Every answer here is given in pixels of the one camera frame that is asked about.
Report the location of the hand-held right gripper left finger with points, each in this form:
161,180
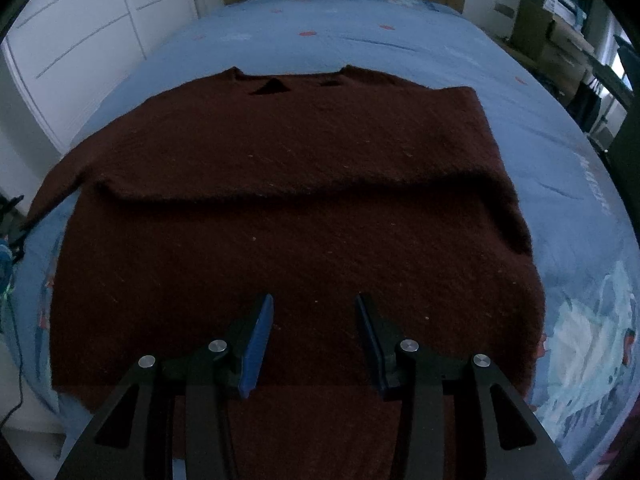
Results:
257,345

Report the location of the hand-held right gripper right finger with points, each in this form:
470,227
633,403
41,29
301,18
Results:
368,345

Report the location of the dark red towel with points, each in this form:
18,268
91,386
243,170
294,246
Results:
300,185

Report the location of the bed with blue dinosaur sheet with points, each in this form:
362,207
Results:
350,35

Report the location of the black bag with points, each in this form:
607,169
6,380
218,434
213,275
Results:
587,105

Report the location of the wooden cabinet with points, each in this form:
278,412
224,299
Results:
560,55

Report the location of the white wardrobe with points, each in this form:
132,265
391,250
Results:
75,20

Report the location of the wall socket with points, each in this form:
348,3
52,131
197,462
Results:
504,9

